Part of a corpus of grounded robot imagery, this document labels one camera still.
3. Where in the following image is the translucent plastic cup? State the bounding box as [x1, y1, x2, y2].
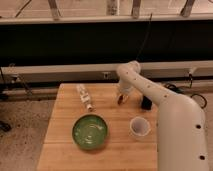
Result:
[130, 116, 151, 137]

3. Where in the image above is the grey metal rail beam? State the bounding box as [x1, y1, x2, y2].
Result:
[2, 60, 213, 83]

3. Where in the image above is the green bowl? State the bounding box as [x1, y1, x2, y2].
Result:
[72, 114, 108, 150]

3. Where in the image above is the black floor cable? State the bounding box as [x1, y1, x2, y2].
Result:
[164, 82, 208, 109]

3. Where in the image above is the black hanging cable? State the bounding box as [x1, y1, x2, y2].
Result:
[134, 12, 153, 63]

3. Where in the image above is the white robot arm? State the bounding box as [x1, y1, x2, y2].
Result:
[116, 61, 210, 171]

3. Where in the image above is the black rectangular block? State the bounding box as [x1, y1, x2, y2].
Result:
[141, 96, 152, 110]

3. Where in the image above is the clear plastic bottle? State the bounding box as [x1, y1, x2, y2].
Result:
[76, 84, 93, 112]

